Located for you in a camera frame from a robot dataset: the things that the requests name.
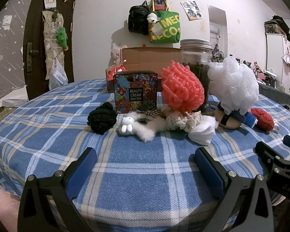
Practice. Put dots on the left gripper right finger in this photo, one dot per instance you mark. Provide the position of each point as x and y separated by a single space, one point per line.
247 198

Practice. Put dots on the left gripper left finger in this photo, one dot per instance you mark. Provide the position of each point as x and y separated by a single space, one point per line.
35 212

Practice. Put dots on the red plush miffy toy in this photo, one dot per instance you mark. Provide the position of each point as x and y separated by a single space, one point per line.
264 120

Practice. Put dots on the blue sponge cloth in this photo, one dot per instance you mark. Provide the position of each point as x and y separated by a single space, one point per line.
247 119

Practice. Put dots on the beige powder puff black band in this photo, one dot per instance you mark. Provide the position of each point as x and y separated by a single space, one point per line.
226 121

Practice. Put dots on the white mesh bath pouf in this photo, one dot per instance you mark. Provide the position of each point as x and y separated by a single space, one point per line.
234 84

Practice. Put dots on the white cloth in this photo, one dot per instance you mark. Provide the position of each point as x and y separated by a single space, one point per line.
204 131

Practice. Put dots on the black knitted scrunchie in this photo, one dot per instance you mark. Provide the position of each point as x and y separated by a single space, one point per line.
102 119

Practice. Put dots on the cream knitted scrunchie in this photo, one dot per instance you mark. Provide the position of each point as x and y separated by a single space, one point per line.
177 120

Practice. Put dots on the coral foam net ball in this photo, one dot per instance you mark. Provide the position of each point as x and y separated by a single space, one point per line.
181 89

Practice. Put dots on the dark green side table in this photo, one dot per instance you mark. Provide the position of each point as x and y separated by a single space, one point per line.
275 95

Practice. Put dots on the blue plaid tablecloth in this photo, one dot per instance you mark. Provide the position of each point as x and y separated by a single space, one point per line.
134 186

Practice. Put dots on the clear plastic bag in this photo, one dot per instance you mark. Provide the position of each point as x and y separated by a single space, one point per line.
57 76

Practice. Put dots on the glass jar dark contents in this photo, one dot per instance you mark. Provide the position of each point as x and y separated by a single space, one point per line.
197 54

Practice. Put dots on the dark wooden door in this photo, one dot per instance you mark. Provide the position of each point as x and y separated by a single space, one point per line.
36 84

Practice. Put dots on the floral beauty cream tin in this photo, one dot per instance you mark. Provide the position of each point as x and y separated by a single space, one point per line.
135 91

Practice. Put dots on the pale pink plush bear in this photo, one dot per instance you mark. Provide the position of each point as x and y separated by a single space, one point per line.
116 54

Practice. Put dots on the green plush dinosaur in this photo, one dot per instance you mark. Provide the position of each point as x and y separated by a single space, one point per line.
61 38

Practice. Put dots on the cardboard box red lining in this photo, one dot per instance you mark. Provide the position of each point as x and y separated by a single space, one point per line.
142 59

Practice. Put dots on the green tote bag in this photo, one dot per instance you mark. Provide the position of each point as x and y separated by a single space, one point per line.
167 30

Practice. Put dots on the hanging door organizer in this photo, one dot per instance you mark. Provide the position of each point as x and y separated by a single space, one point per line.
52 48

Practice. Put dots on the red card above tote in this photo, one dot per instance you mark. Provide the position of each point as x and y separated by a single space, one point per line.
158 5

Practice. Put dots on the door handle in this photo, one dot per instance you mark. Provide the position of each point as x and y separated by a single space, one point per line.
30 54

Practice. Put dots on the photo collage on wall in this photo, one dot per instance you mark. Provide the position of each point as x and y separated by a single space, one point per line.
192 10

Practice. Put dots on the white plush keychain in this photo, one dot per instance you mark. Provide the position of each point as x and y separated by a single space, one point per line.
152 18

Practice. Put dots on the black bag on wall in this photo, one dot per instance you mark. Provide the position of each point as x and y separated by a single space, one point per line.
137 19

